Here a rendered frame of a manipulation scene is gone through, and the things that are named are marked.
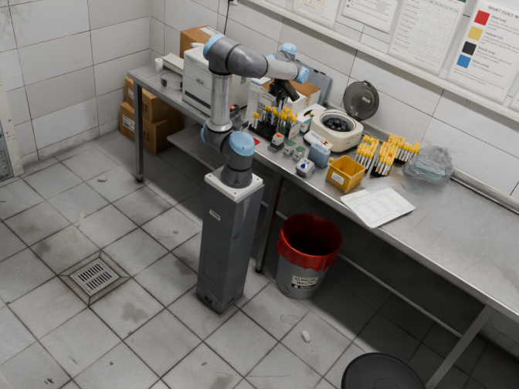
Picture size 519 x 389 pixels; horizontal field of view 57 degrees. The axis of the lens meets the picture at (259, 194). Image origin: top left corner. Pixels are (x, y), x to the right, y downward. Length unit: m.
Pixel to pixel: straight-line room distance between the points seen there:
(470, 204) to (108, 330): 2.00
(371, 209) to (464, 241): 0.44
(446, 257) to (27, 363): 2.06
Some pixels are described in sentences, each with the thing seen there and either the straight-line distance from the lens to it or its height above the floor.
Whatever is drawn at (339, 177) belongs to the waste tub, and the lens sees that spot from 2.36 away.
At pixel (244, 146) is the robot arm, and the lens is 2.10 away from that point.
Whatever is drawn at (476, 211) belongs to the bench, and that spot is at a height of 0.87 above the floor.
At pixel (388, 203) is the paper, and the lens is 2.39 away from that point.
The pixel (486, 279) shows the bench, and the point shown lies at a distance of 2.28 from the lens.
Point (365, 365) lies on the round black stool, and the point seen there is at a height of 0.65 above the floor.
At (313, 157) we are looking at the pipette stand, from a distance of 2.48.
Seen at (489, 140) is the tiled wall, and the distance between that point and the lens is 2.64.
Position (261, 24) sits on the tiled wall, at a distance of 3.15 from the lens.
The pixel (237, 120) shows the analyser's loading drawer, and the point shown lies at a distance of 2.65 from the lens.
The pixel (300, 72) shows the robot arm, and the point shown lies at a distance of 2.22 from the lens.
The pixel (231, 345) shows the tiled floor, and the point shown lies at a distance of 2.74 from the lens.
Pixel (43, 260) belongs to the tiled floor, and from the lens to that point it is 3.15.
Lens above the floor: 2.33
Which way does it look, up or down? 40 degrees down
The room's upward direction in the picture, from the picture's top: 11 degrees clockwise
